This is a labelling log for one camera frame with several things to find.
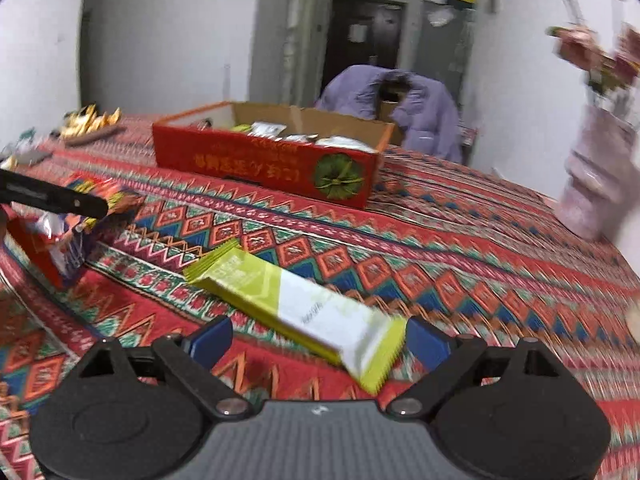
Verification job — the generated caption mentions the patterned red tablecloth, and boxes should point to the patterned red tablecloth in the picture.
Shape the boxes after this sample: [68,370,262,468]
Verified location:
[1,117,639,479]

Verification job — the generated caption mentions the grey refrigerator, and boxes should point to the grey refrigerator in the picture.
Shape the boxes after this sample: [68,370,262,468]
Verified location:
[411,0,475,105]

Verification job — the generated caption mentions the white silver snack packet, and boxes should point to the white silver snack packet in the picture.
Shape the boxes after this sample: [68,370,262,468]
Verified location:
[248,122,286,139]
[316,136,376,154]

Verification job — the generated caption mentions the black smartphone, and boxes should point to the black smartphone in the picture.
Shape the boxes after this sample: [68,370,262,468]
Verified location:
[14,148,52,167]

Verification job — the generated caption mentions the plate of orange peels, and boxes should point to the plate of orange peels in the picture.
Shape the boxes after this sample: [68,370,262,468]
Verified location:
[58,104,122,146]

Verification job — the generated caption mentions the brown wooden chair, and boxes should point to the brown wooden chair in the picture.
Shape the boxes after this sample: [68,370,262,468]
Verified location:
[376,80,410,122]

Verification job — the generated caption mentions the dark entrance door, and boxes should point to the dark entrance door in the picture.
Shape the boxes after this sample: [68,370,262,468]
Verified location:
[320,0,406,91]

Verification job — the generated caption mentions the red orange chip bag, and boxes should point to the red orange chip bag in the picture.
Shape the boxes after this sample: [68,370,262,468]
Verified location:
[4,174,143,289]

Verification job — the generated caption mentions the lime green snack bar packet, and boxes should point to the lime green snack bar packet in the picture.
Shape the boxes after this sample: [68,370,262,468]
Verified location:
[183,240,407,396]

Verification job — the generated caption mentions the purple puffer jacket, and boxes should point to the purple puffer jacket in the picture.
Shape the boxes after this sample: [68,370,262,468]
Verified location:
[316,65,462,164]

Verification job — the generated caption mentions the dried pink roses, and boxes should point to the dried pink roses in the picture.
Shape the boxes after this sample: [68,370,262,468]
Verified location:
[547,0,639,120]

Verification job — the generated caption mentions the cardboard snack box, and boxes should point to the cardboard snack box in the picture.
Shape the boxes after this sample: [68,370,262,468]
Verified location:
[152,101,394,209]

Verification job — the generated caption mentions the pink ceramic vase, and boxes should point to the pink ceramic vase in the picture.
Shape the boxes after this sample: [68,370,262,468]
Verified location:
[554,105,638,242]

